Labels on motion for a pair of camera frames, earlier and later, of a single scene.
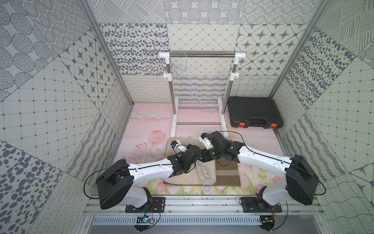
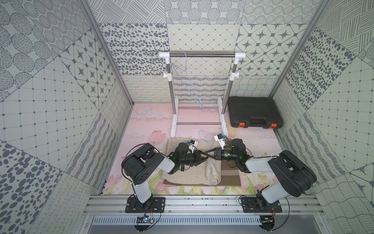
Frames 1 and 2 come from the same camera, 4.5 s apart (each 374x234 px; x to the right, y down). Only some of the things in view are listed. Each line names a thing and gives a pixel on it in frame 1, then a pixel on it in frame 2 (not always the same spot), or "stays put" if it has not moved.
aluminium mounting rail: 202,206 stays put
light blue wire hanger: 204,177 → 209,143
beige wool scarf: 203,173 stays put
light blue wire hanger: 174,66 stays put
